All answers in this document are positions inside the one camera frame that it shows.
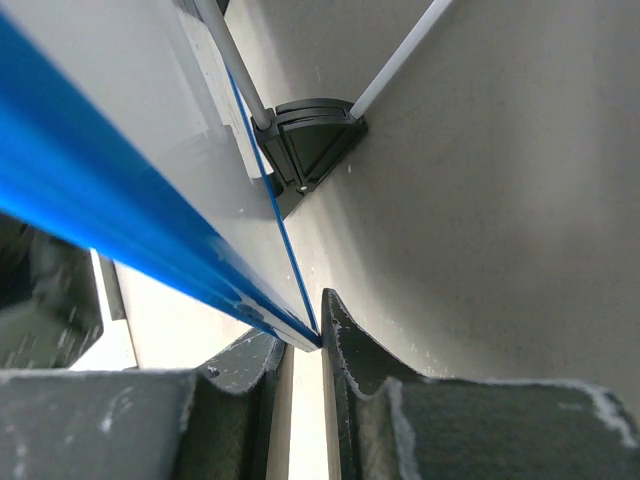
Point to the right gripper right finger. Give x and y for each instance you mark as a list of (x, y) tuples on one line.
[(385, 420)]

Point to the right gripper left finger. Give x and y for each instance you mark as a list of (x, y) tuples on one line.
[(210, 422)]

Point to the blue framed whiteboard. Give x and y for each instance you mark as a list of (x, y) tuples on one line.
[(118, 133)]

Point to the black corner bracket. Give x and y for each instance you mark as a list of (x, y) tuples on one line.
[(303, 141)]

